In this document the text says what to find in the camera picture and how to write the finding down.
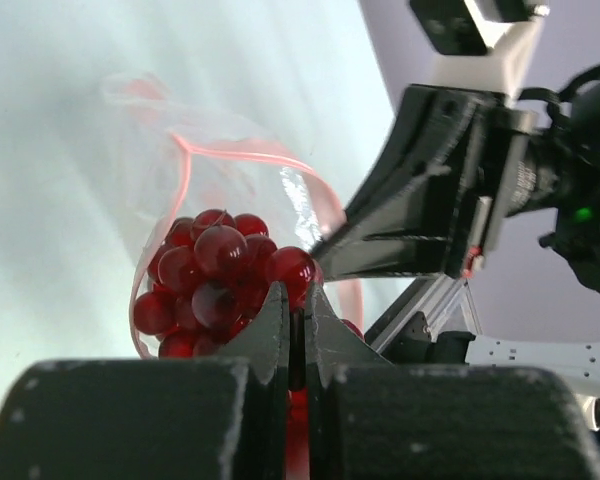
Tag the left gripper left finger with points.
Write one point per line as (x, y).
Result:
(221, 416)

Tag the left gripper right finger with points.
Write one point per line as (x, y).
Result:
(371, 419)

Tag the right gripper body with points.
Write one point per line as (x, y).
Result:
(518, 171)

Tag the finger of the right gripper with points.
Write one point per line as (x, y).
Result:
(411, 215)

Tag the red grape bunch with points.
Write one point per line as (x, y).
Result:
(214, 288)

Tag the clear pink-dotted zip bag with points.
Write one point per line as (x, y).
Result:
(175, 161)

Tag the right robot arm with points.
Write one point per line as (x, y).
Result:
(574, 114)

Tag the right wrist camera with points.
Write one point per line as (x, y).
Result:
(481, 45)

